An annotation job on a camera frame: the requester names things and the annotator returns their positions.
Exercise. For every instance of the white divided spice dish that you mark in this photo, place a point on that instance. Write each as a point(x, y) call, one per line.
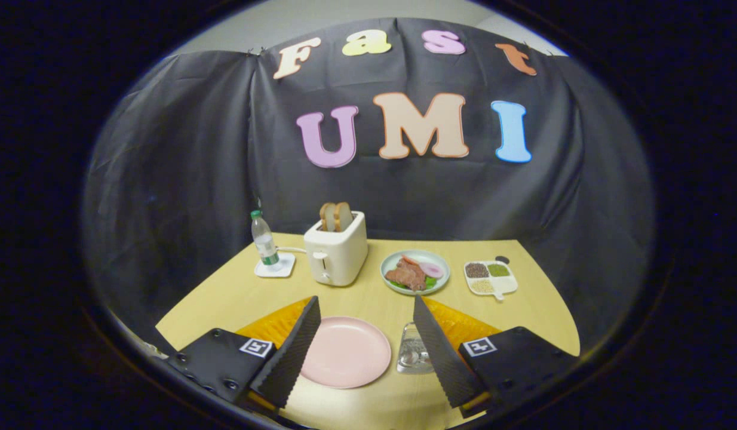
point(506, 286)

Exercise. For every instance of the toasted bread slice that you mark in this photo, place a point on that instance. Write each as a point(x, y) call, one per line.
point(344, 216)
point(328, 217)

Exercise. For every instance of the brown grilled steak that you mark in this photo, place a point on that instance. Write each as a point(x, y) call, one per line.
point(407, 276)

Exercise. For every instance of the clear plastic water bottle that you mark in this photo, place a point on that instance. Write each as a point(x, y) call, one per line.
point(264, 240)

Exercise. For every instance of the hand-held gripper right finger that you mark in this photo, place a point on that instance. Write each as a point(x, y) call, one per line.
point(440, 352)

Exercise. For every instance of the pink round plate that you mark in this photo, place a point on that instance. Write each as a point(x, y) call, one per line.
point(350, 352)

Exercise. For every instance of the pink ham slice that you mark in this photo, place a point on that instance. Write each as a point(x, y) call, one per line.
point(433, 270)

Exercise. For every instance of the black backdrop cloth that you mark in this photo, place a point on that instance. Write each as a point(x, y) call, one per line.
point(195, 149)

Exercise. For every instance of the orange carrot piece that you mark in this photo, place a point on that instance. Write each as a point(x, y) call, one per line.
point(409, 260)

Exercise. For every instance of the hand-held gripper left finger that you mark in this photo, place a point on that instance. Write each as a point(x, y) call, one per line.
point(294, 352)

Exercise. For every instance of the white square coaster tray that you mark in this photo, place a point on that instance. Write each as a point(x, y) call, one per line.
point(286, 266)

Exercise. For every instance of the light green oval plate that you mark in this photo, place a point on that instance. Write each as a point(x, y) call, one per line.
point(437, 257)

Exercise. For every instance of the cream white toaster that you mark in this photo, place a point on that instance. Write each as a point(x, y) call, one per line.
point(344, 257)

